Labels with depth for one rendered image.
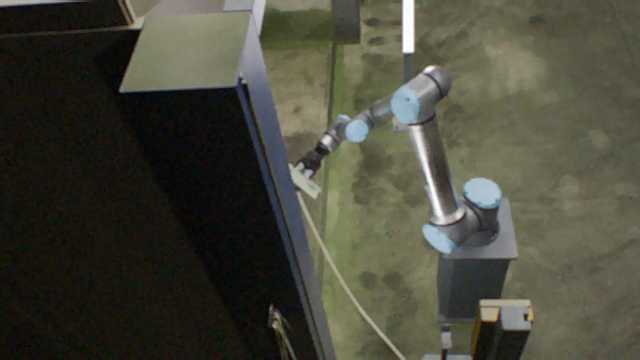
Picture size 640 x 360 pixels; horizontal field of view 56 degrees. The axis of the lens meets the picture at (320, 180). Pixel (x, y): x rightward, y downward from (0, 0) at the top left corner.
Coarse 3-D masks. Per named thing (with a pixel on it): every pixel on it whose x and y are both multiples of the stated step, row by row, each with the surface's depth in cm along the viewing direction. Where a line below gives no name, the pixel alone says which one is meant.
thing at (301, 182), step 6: (294, 174) 255; (300, 174) 255; (294, 180) 255; (300, 180) 254; (306, 180) 255; (300, 186) 255; (306, 186) 254; (312, 186) 252; (306, 192) 257; (312, 192) 253; (318, 192) 254
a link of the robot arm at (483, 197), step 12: (480, 180) 241; (468, 192) 237; (480, 192) 236; (492, 192) 236; (468, 204) 235; (480, 204) 233; (492, 204) 233; (480, 216) 235; (492, 216) 240; (480, 228) 245
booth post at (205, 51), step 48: (144, 48) 94; (192, 48) 92; (240, 48) 91; (144, 96) 88; (192, 96) 88; (240, 96) 88; (192, 144) 96; (240, 144) 96; (192, 192) 107; (240, 192) 106; (288, 192) 125; (240, 240) 119; (288, 240) 124; (240, 288) 135; (288, 288) 134; (288, 336) 155
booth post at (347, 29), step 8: (336, 0) 412; (344, 0) 411; (352, 0) 411; (336, 8) 417; (344, 8) 416; (352, 8) 416; (336, 16) 422; (344, 16) 422; (352, 16) 421; (336, 24) 428; (344, 24) 427; (352, 24) 427; (336, 32) 433; (344, 32) 433; (352, 32) 432; (336, 40) 439; (344, 40) 439; (352, 40) 438
